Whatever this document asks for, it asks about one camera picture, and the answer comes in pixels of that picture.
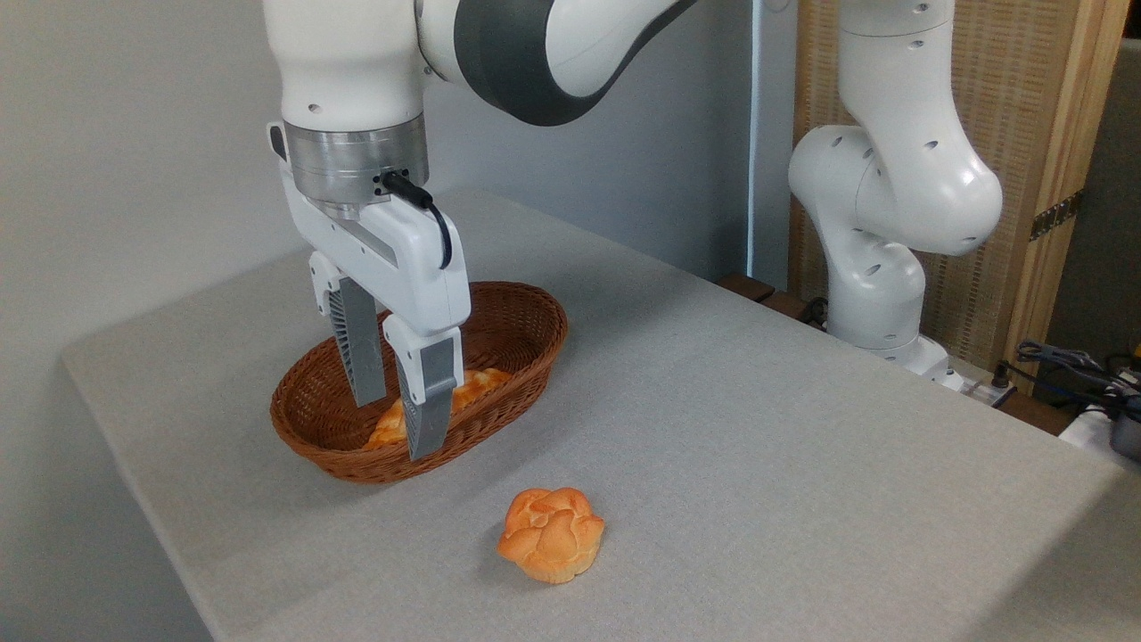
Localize woven wooden folding screen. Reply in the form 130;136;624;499
788;0;1132;395

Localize black cable bundle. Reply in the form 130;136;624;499
1014;338;1141;404

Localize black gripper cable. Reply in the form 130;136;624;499
374;169;454;271

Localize round bread roll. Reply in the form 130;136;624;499
496;487;607;586

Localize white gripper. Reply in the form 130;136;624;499
267;122;472;462

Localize grey device box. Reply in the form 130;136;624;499
1109;397;1141;464

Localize brown wicker basket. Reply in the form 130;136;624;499
270;282;570;485

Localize long braided bread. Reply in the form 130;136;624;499
363;366;514;450

